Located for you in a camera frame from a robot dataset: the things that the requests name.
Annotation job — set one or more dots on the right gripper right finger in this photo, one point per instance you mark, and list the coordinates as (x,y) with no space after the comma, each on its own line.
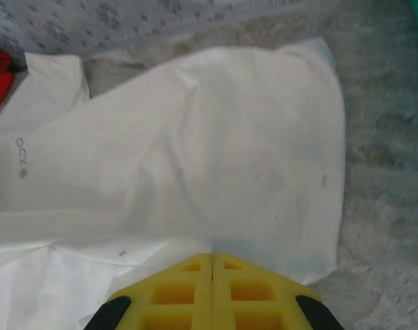
(250,292)

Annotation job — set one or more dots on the white t-shirt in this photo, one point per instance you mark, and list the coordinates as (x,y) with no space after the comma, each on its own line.
(195,137)

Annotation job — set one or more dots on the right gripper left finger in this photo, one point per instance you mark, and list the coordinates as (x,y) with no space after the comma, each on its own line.
(181,292)

